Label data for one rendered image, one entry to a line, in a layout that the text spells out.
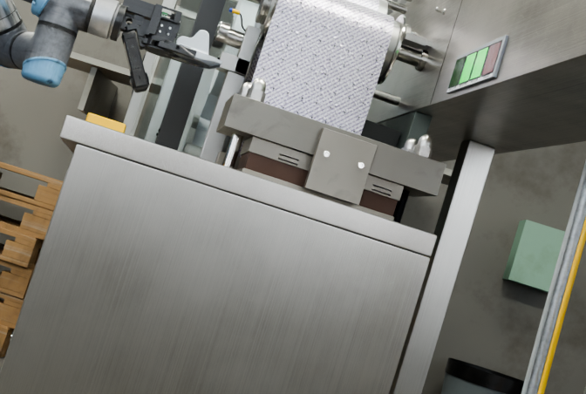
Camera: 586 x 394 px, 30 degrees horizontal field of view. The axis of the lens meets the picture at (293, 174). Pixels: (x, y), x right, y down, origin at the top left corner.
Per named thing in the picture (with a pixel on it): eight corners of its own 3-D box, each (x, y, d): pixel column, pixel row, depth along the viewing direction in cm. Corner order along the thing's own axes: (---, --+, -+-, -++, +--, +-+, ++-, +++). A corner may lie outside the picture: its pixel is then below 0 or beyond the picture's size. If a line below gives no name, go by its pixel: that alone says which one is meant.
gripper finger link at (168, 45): (196, 49, 203) (151, 35, 203) (194, 57, 203) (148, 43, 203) (198, 54, 208) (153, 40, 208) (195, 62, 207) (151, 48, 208)
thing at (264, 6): (258, 4, 223) (269, -22, 217) (268, 8, 223) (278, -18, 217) (252, 29, 218) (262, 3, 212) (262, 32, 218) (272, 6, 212)
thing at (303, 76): (241, 114, 210) (269, 24, 212) (354, 152, 214) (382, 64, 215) (241, 114, 210) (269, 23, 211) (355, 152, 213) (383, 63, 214)
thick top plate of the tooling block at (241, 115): (215, 132, 205) (225, 101, 206) (412, 197, 211) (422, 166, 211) (223, 125, 189) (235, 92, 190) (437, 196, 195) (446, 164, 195)
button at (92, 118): (85, 127, 199) (89, 115, 199) (122, 139, 200) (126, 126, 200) (84, 125, 192) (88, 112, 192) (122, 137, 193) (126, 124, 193)
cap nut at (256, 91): (242, 99, 195) (250, 76, 196) (262, 106, 196) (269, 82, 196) (245, 98, 192) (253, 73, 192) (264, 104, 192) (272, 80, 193)
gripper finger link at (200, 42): (228, 36, 205) (181, 21, 205) (219, 65, 204) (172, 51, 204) (229, 39, 208) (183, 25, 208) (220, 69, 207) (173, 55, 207)
